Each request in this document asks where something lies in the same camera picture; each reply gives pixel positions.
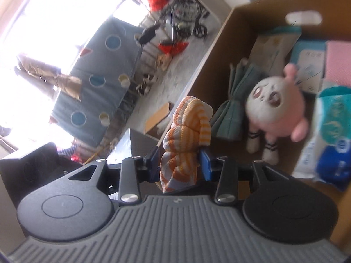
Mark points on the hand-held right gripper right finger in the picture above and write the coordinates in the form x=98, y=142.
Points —
x=205, y=167

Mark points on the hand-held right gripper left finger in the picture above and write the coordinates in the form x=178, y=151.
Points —
x=155, y=167

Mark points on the orange striped towel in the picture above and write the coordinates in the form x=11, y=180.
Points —
x=189, y=126

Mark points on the pale teal towel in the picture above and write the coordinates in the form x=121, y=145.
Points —
x=233, y=115

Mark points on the pink white plush toy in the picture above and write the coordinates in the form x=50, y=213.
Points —
x=277, y=115

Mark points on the blue white cardboard carton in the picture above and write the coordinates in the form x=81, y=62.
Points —
x=309, y=65

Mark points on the brown cardboard box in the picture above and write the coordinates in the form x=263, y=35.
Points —
x=246, y=11

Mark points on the dark grey cabinet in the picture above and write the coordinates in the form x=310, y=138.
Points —
x=137, y=142

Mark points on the small flat cardboard piece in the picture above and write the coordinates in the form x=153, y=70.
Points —
x=156, y=117

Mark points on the black white shoes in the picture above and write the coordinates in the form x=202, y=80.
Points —
x=146, y=83

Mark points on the brown crumpled cloth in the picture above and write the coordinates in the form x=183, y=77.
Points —
x=60, y=82

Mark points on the blue sofa with circles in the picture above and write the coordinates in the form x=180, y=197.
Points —
x=104, y=60

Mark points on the red cloth bundle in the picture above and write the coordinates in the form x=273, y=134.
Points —
x=174, y=48

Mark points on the black hanging cloth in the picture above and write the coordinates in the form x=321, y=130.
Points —
x=148, y=34

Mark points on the white teal tissue pack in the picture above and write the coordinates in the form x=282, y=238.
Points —
x=329, y=115

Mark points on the beige teal paper packet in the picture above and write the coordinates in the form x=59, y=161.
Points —
x=274, y=46

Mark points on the black folding stroller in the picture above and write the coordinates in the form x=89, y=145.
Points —
x=186, y=13

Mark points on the pink dotted pack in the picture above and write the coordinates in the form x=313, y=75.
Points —
x=338, y=63

